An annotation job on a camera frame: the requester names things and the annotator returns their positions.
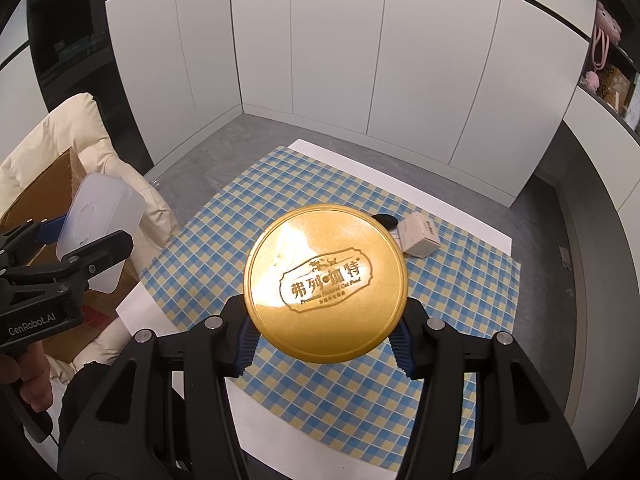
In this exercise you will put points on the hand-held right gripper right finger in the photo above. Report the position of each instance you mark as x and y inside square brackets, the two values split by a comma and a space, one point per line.
[402, 355]

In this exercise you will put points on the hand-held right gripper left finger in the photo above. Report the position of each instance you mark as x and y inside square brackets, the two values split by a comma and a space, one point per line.
[245, 347]

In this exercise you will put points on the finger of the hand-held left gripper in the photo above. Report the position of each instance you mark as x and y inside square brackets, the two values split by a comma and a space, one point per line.
[50, 227]
[100, 252]

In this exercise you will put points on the clear plastic container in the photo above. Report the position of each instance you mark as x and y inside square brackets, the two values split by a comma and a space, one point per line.
[100, 210]

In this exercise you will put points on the brown cardboard box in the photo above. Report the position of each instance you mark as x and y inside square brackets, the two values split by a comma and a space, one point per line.
[50, 185]

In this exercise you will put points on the red jar with gold lid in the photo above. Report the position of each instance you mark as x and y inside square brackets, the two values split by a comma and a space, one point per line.
[325, 280]

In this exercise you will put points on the small beige box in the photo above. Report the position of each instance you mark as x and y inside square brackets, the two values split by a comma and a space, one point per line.
[420, 235]

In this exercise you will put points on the person's left hand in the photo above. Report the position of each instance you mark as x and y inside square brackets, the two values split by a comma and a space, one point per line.
[27, 375]

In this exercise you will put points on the white table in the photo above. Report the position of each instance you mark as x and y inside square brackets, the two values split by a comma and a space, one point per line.
[145, 315]

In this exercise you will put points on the cream padded armchair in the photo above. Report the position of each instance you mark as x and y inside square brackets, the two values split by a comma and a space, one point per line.
[75, 120]

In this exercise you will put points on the black round lid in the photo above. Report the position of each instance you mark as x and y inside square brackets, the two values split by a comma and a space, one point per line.
[385, 220]

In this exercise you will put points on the blue yellow checkered tablecloth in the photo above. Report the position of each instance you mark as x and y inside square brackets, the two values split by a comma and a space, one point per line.
[325, 180]

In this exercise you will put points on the black glass panel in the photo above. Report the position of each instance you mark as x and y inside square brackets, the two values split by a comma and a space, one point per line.
[65, 35]

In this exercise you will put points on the pink plush toy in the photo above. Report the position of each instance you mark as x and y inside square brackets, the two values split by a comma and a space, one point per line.
[592, 80]

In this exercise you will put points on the printed box on shelf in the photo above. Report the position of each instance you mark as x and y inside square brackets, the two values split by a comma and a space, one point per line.
[614, 82]

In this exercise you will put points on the pink bag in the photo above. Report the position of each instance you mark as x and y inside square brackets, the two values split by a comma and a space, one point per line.
[605, 35]

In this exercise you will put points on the wall socket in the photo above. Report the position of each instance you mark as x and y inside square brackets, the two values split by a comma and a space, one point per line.
[565, 257]

